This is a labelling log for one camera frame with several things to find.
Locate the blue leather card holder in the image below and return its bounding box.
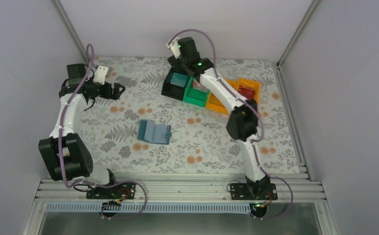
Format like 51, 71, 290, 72
137, 119, 172, 145

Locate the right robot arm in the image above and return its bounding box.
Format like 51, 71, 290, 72
166, 37, 270, 199

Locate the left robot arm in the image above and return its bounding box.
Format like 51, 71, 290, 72
38, 64, 125, 198

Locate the teal VIP card stack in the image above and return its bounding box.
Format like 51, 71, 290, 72
170, 73, 188, 88

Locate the white red patterned card stack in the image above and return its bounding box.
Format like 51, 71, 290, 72
192, 80, 208, 92

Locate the yellow bin with white cards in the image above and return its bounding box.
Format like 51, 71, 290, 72
205, 79, 237, 115

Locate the yellow bin with red cards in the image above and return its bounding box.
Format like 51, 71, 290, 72
236, 77, 261, 104

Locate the red VIP card stack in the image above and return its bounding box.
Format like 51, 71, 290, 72
238, 86, 255, 100

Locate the black storage bin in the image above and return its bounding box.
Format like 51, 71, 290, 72
161, 68, 190, 101

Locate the green storage bin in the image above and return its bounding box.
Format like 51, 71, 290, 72
183, 77, 210, 107

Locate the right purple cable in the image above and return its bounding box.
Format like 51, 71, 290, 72
168, 29, 294, 222

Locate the purple cable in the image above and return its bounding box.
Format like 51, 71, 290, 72
57, 44, 148, 222
168, 29, 294, 222

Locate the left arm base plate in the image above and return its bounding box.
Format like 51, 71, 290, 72
86, 183, 136, 200

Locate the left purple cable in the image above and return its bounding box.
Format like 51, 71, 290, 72
57, 44, 148, 222

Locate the slotted grey cable duct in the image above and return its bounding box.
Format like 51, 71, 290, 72
45, 202, 260, 214

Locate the aluminium frame rail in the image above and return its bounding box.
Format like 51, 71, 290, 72
35, 173, 326, 203

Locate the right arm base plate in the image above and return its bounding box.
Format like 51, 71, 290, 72
228, 183, 278, 201

